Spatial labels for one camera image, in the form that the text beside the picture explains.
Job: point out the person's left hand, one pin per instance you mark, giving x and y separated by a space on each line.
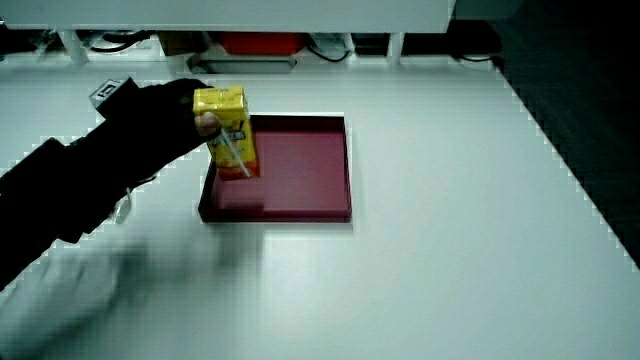
150 120

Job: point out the yellow ice redtea carton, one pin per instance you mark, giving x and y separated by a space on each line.
231 132

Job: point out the dark red square tray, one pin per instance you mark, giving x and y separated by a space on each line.
300 170

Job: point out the grey flat tray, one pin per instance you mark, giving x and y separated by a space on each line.
242 65

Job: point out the white background table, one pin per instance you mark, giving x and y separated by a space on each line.
225 15

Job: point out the red storage box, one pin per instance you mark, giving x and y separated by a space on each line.
261 43

